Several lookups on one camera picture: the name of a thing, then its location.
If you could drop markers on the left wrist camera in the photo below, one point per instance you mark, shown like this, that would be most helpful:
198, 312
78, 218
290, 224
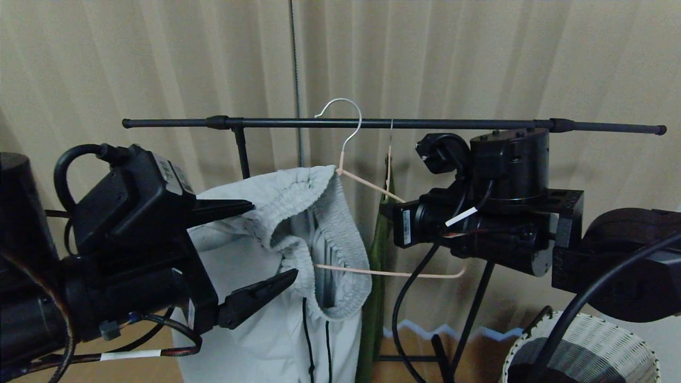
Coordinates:
133, 202

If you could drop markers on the green printed sleeveless shirt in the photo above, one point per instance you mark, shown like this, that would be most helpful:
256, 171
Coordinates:
375, 255

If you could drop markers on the black clothes rack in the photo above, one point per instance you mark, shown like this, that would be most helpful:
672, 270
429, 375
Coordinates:
452, 124

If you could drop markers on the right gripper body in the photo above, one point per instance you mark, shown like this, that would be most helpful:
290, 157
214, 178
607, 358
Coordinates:
431, 221

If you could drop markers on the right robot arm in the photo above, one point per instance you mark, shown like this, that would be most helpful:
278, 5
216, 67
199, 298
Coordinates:
511, 165

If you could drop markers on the pale grey shorts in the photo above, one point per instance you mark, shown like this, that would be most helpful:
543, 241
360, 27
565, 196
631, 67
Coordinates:
250, 319

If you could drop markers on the beige curtain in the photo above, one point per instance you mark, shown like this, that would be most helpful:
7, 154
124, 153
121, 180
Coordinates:
133, 53

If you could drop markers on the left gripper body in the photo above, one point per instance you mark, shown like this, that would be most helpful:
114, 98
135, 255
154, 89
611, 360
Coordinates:
138, 287

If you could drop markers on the white laundry basket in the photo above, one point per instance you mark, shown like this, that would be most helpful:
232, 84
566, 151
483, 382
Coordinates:
601, 340

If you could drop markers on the pink clothes hanger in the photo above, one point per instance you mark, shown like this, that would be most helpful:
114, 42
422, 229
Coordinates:
389, 170
372, 186

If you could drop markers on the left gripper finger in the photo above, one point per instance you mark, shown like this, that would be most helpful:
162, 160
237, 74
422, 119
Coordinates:
255, 300
223, 208

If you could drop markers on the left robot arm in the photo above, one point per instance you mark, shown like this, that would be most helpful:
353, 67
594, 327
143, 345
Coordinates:
21, 223

